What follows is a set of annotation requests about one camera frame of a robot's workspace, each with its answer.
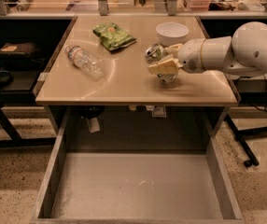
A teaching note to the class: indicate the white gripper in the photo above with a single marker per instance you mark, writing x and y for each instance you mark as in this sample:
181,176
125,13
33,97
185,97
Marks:
189,55

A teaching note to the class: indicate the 7up soda can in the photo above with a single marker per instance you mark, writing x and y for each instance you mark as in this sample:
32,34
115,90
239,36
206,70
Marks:
154,54

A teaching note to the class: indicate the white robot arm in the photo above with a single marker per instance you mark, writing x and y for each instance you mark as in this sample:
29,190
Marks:
243,54

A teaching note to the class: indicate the beige counter cabinet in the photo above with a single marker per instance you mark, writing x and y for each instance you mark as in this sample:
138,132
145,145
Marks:
127,81

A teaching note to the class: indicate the open grey drawer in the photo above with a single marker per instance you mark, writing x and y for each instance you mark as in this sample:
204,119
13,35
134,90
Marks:
137,170

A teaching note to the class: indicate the white bowl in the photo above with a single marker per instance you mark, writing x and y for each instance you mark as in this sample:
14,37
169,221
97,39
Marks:
170,33

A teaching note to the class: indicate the green chip bag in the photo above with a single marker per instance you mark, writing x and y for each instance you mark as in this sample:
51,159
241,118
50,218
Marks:
112,36

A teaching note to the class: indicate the clear plastic water bottle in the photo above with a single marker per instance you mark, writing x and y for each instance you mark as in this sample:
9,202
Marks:
86,61

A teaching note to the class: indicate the white paper tag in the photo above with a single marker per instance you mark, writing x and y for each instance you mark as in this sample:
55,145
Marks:
93,125

